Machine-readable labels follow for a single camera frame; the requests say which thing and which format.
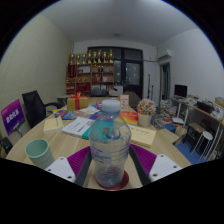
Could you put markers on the yellow gift box red ribbon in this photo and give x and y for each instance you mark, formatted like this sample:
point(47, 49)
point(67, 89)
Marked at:
point(72, 104)

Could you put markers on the purple sign board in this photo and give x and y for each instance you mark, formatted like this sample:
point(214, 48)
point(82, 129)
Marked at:
point(12, 116)

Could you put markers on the cluttered wooden side desk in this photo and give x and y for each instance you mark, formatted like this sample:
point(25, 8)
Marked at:
point(200, 111)

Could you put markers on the black framed glass door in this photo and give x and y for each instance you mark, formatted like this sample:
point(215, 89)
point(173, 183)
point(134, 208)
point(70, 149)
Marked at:
point(131, 71)

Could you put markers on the orange book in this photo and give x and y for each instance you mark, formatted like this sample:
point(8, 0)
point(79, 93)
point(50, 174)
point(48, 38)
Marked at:
point(130, 117)

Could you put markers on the teal book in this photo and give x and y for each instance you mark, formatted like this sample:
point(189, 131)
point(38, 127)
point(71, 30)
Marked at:
point(86, 134)

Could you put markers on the potted pink flower plant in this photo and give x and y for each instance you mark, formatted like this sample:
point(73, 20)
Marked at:
point(146, 108)

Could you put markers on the red shelf unit with trophies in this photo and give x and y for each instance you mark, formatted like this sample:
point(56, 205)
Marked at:
point(90, 73)

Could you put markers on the flat round red coaster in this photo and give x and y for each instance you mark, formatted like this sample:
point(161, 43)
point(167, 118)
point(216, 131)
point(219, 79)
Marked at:
point(125, 181)

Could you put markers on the pale green cup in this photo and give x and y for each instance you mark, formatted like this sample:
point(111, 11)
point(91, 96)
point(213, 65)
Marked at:
point(40, 155)

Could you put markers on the black computer monitor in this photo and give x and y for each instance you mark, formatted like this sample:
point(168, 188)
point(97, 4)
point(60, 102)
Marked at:
point(181, 90)

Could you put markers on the white air conditioner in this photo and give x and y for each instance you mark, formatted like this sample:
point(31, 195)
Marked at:
point(164, 54)

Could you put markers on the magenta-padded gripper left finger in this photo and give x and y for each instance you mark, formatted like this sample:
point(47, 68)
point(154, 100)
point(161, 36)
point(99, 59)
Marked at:
point(63, 168)

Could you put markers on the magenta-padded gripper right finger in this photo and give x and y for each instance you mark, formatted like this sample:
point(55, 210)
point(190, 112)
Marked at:
point(160, 166)

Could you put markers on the white round stool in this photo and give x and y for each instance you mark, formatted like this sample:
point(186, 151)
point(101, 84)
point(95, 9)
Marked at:
point(206, 135)

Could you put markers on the pale yellow book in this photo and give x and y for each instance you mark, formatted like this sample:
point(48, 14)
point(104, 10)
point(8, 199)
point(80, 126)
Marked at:
point(143, 136)
point(53, 125)

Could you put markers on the black office chair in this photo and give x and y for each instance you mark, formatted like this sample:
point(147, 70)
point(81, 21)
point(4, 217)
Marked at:
point(33, 108)

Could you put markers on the clear plastic water bottle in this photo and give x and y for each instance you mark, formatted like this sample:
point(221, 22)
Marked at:
point(110, 146)

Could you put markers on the white printed booklet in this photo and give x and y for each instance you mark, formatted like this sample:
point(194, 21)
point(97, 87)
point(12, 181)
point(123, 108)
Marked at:
point(78, 126)

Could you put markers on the blue colourful booklet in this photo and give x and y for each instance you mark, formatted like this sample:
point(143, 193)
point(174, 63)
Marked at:
point(68, 115)

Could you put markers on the small round side table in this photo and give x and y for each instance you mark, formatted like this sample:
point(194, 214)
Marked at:
point(63, 98)

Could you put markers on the small orange carton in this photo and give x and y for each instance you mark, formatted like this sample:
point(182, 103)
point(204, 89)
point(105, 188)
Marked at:
point(124, 102)

